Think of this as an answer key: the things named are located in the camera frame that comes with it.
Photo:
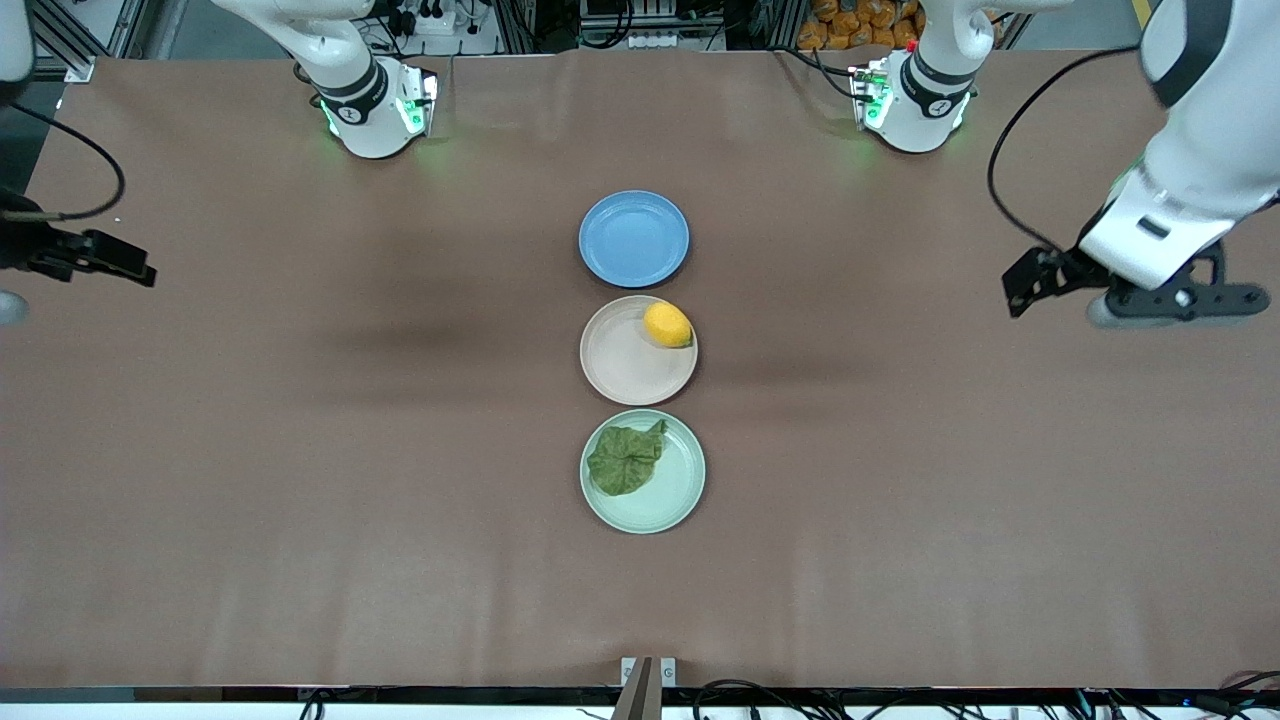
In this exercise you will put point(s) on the yellow lemon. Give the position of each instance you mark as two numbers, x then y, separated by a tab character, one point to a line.
668	324

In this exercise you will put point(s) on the green lettuce leaf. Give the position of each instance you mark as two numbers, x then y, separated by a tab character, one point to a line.
625	460

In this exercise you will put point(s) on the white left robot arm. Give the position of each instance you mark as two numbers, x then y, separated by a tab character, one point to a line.
1220	120

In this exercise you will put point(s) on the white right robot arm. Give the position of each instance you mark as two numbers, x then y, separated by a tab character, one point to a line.
350	90

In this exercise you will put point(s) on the bag of oranges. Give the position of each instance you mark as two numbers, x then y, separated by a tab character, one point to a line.
860	25

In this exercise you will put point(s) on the blue plate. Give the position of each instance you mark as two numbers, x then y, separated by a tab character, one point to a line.
634	239

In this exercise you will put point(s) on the white power strip with plugs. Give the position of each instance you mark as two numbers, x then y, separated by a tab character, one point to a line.
435	20

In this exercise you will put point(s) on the pale green plate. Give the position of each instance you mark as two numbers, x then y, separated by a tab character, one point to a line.
675	490

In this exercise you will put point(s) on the beige plate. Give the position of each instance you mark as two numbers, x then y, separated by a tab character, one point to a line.
625	360

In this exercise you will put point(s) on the long white power strip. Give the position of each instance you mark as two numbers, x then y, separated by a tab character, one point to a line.
660	41

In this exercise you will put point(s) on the metal bracket on table edge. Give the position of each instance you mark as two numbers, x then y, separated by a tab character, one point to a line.
648	672

